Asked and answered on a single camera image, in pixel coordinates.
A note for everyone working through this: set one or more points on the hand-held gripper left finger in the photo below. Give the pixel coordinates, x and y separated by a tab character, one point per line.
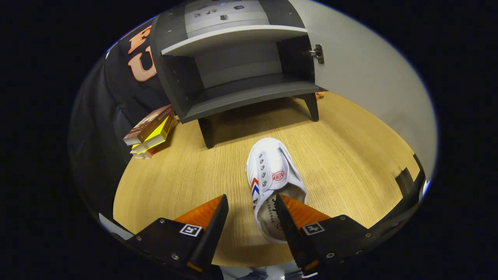
212	237

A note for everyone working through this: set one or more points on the black backdrop cloth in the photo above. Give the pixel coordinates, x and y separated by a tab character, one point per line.
97	136

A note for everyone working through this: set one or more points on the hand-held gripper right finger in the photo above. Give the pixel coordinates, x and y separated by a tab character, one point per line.
290	229

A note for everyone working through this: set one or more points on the dark grey shoe cabinet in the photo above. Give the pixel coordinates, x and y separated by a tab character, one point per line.
241	93

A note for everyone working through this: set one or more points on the thin yellow orange book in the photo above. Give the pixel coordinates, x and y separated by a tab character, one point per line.
146	154

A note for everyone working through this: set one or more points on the beige shoe cabinet door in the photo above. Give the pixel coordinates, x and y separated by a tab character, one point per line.
369	77

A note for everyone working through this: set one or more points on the brown book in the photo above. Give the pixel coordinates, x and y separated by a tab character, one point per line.
149	122

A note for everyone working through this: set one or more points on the white canvas shoe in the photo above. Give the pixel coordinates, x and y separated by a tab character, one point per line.
272	163

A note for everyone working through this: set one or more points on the silver door hinge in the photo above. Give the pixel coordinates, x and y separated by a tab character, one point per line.
319	53

